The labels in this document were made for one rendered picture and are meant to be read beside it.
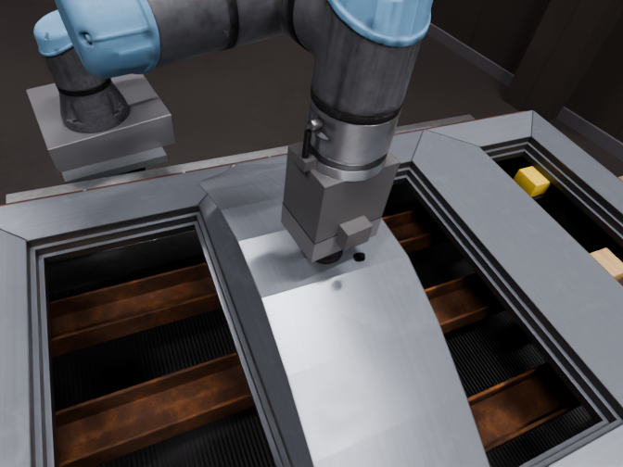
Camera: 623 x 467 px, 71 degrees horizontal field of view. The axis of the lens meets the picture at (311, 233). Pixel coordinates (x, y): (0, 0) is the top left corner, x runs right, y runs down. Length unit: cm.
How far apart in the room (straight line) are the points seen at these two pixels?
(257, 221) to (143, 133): 69
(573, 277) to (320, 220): 56
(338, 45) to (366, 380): 31
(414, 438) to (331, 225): 23
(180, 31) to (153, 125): 84
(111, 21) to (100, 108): 81
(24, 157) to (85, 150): 129
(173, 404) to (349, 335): 40
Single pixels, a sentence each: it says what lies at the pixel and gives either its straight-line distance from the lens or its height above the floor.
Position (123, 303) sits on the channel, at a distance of 90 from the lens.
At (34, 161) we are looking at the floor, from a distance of 240.
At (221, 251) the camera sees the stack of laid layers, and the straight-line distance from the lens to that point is 71.
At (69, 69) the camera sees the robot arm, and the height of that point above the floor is 91.
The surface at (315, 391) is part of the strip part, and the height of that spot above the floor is 100.
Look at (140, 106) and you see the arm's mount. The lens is 122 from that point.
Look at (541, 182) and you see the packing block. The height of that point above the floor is 81.
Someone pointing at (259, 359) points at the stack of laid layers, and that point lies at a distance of 61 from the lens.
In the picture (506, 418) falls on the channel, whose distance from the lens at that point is 88.
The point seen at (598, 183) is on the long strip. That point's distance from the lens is 112.
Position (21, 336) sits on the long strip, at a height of 86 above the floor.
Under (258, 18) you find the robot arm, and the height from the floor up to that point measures 127.
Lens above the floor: 141
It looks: 48 degrees down
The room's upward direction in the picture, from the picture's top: 9 degrees clockwise
